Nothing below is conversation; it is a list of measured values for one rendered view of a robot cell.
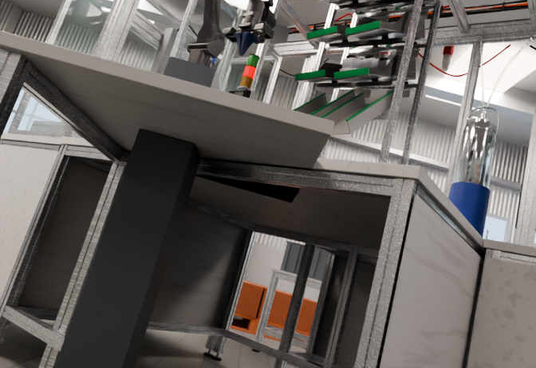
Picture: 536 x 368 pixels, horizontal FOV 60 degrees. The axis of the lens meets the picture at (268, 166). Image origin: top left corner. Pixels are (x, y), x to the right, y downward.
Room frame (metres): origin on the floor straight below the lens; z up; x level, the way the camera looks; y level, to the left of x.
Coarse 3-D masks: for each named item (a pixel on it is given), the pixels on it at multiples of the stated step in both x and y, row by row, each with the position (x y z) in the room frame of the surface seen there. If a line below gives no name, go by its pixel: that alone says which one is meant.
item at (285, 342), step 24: (336, 264) 2.99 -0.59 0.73; (360, 264) 2.90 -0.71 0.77; (336, 288) 2.98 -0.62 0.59; (360, 288) 2.88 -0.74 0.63; (288, 312) 2.74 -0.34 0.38; (360, 312) 2.86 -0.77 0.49; (288, 336) 2.72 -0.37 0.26; (312, 336) 2.98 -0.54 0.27; (360, 336) 2.84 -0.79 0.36; (312, 360) 2.95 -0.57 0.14
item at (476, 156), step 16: (496, 112) 1.87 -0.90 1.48; (464, 128) 1.94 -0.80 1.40; (480, 128) 1.84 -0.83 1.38; (496, 128) 1.85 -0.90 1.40; (464, 144) 1.89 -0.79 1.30; (480, 144) 1.84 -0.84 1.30; (464, 160) 1.87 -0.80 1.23; (480, 160) 1.84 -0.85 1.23; (464, 176) 1.86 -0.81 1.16; (480, 176) 1.84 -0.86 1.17
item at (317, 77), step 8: (328, 64) 1.55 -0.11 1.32; (336, 64) 1.58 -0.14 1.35; (312, 72) 1.40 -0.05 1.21; (320, 72) 1.38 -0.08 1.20; (328, 72) 1.38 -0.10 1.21; (296, 80) 1.46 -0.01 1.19; (304, 80) 1.44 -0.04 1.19; (312, 80) 1.45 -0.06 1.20; (320, 80) 1.46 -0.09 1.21; (328, 80) 1.47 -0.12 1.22
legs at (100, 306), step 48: (0, 96) 0.89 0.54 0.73; (48, 96) 1.04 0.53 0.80; (96, 144) 1.46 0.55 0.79; (144, 144) 1.24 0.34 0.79; (192, 144) 1.23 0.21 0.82; (144, 192) 1.23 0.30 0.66; (96, 240) 1.71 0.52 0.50; (144, 240) 1.23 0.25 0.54; (96, 288) 1.24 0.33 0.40; (144, 288) 1.23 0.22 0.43; (96, 336) 1.23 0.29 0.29
